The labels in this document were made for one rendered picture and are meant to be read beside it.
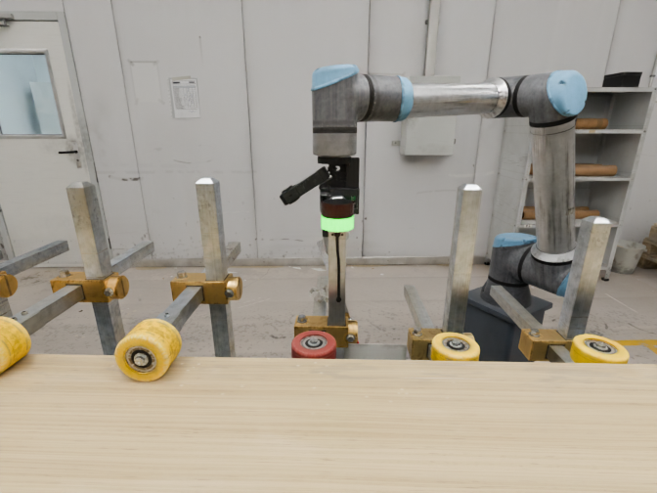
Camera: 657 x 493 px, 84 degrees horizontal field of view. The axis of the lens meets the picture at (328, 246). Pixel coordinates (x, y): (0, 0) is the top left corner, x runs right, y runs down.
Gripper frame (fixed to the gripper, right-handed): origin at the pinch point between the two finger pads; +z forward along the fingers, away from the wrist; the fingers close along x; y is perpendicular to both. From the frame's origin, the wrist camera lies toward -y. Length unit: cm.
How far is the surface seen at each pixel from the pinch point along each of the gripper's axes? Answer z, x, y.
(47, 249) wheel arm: 5, 13, -75
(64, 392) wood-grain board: 11, -34, -37
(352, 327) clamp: 14.6, -9.0, 5.9
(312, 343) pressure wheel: 10.5, -21.7, -1.7
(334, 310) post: 10.6, -9.2, 2.2
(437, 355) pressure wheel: 11.9, -22.9, 20.0
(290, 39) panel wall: -94, 249, -35
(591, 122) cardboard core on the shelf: -29, 239, 209
